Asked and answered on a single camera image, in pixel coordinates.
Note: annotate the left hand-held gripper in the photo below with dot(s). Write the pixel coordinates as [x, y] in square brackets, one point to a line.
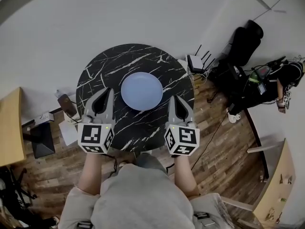
[91, 135]

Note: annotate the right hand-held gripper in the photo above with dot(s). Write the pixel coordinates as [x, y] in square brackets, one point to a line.
[188, 137]

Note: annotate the big blue plate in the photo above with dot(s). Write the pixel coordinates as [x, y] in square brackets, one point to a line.
[141, 90]

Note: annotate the person's left forearm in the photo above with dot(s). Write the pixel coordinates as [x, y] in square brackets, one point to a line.
[91, 173]

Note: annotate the person's right forearm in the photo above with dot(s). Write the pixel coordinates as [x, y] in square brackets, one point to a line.
[184, 178]

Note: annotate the brown pouch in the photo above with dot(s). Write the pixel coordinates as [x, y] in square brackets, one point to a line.
[66, 104]

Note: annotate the white paper sheet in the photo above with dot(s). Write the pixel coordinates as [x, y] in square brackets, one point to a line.
[69, 132]

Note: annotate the white crumpled bag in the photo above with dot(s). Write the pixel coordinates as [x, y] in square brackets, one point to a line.
[59, 94]

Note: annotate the white adapter box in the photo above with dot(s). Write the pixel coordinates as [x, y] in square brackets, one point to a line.
[182, 63]

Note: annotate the white router black antennas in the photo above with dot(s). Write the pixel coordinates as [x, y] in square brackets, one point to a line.
[196, 62]

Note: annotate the person's blue jeans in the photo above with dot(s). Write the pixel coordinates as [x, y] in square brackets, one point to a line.
[151, 161]

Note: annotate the white cardboard box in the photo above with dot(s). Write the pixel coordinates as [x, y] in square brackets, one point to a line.
[44, 118]

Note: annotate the black box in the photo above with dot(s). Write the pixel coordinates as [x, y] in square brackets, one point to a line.
[43, 142]

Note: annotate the light wooden desk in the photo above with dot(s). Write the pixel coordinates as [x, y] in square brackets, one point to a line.
[10, 128]
[274, 194]

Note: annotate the person's gray sweatshirt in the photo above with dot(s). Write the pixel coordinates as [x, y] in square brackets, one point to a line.
[143, 199]

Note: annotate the black office chair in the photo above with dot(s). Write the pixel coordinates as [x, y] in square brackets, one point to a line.
[245, 42]
[14, 187]

